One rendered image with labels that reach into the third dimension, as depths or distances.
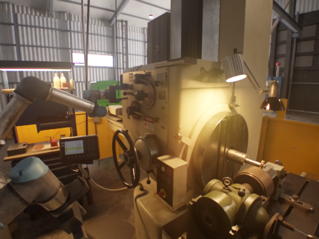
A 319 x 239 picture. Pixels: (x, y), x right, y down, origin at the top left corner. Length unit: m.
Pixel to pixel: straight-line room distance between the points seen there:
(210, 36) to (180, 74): 0.79
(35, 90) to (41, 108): 1.81
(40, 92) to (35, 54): 13.10
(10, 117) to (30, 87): 0.22
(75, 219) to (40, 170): 0.17
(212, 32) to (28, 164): 1.53
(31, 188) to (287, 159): 3.20
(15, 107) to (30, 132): 2.41
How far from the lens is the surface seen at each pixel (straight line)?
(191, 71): 0.95
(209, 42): 1.62
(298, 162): 3.25
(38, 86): 1.01
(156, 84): 0.94
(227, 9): 1.60
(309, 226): 1.31
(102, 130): 3.70
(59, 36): 14.42
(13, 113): 1.15
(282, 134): 3.19
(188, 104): 0.94
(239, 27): 1.49
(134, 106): 1.25
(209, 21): 1.67
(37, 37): 14.29
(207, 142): 0.96
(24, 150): 2.54
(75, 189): 0.56
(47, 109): 2.81
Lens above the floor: 1.75
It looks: 12 degrees down
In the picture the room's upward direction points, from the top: straight up
